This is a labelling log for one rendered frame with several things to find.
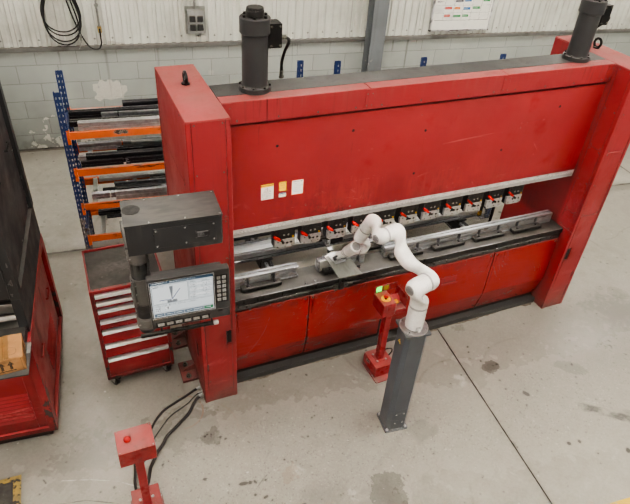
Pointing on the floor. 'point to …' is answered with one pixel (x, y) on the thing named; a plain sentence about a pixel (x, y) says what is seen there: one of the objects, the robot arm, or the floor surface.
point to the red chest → (121, 315)
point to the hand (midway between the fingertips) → (338, 257)
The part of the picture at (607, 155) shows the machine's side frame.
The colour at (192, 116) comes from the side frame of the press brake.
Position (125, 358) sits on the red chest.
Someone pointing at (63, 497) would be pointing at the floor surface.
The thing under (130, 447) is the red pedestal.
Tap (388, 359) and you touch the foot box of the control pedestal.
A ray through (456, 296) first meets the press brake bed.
